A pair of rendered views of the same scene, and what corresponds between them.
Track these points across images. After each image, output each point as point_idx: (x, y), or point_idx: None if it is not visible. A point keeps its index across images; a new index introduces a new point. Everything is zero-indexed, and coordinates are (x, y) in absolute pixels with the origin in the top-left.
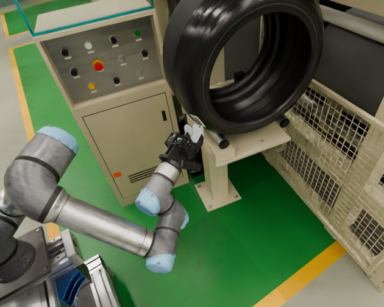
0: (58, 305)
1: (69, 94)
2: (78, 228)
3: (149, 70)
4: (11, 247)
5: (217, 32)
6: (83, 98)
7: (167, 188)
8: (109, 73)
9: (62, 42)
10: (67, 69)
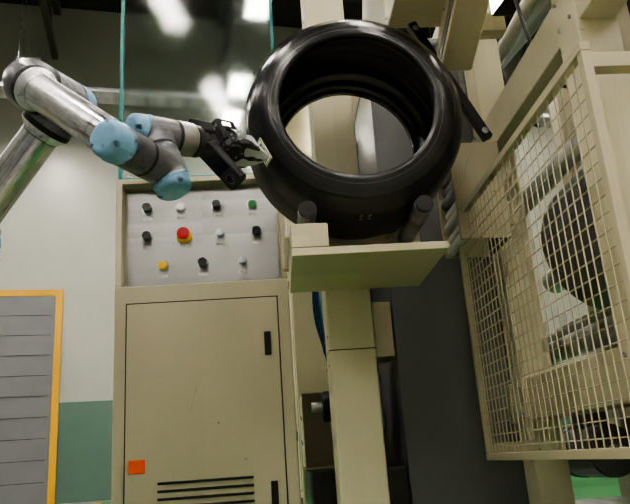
0: None
1: (125, 272)
2: (45, 89)
3: (259, 262)
4: None
5: (291, 44)
6: (142, 283)
7: (171, 123)
8: (195, 252)
9: (149, 199)
10: (140, 233)
